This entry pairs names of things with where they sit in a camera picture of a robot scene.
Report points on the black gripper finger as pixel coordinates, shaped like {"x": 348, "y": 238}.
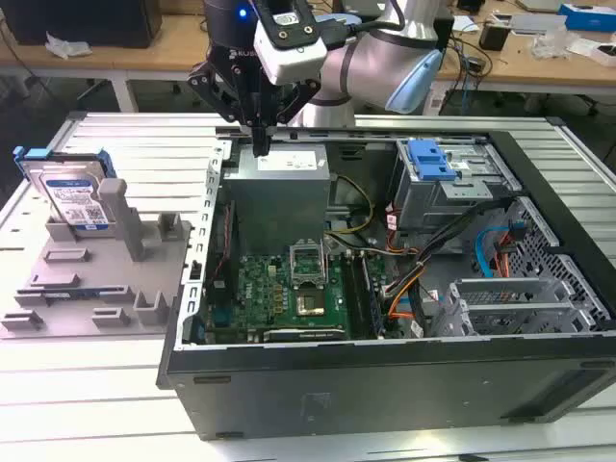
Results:
{"x": 198, "y": 82}
{"x": 308, "y": 91}

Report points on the hard disk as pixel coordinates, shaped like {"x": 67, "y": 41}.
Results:
{"x": 72, "y": 192}

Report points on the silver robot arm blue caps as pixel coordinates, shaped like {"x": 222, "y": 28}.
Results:
{"x": 366, "y": 62}

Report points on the grey metal disk bay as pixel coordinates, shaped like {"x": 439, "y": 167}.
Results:
{"x": 510, "y": 317}

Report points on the wooden desk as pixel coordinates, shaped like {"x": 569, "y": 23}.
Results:
{"x": 168, "y": 43}

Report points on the grey power supply unit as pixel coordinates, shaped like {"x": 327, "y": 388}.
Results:
{"x": 274, "y": 202}

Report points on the large black box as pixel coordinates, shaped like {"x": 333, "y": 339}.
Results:
{"x": 86, "y": 24}

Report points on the crumpled white plastic bag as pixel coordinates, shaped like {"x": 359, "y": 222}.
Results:
{"x": 67, "y": 48}

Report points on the blue plastic drive latch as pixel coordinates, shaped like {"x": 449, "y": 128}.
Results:
{"x": 428, "y": 159}

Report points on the black case fan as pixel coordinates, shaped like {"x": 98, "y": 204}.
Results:
{"x": 223, "y": 231}

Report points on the grey optical drive cage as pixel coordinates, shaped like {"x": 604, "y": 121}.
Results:
{"x": 433, "y": 202}

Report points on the white paper sheet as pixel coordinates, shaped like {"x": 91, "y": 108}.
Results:
{"x": 464, "y": 23}

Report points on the thin metal locking lever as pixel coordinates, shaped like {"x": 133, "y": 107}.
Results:
{"x": 328, "y": 264}

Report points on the green motherboard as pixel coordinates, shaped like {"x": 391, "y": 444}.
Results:
{"x": 260, "y": 289}

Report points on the black RAM slot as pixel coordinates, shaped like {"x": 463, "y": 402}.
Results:
{"x": 356, "y": 293}

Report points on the CPU socket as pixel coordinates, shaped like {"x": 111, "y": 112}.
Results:
{"x": 310, "y": 303}

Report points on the installed RAM stick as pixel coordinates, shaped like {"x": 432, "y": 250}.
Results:
{"x": 373, "y": 293}

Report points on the silver flat device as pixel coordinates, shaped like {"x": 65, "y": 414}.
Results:
{"x": 534, "y": 24}

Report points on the grey parts rack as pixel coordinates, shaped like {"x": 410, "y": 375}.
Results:
{"x": 96, "y": 298}

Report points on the black graphics card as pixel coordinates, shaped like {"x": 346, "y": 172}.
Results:
{"x": 303, "y": 335}

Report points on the clear plastic bags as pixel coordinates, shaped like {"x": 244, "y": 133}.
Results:
{"x": 548, "y": 43}

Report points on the white box with phone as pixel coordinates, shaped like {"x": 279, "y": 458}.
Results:
{"x": 592, "y": 50}

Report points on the blue cardboard box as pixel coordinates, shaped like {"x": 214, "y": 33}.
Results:
{"x": 587, "y": 19}

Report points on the black PC case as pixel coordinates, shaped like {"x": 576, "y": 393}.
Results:
{"x": 385, "y": 394}

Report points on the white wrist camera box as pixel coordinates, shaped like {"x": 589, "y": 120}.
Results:
{"x": 298, "y": 58}

